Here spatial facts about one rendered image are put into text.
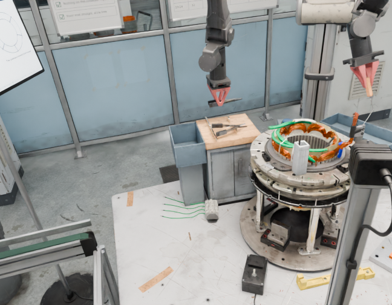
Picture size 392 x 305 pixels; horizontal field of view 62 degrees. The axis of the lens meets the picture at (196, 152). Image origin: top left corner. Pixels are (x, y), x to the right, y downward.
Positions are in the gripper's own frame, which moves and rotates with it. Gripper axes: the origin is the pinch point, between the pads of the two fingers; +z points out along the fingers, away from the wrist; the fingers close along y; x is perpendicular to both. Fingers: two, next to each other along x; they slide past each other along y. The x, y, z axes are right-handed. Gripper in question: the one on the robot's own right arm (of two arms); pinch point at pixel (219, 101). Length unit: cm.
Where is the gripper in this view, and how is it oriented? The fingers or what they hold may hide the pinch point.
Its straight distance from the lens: 119.0
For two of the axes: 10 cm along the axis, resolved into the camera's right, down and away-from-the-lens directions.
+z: 0.8, 8.5, 5.2
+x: 9.7, -1.8, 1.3
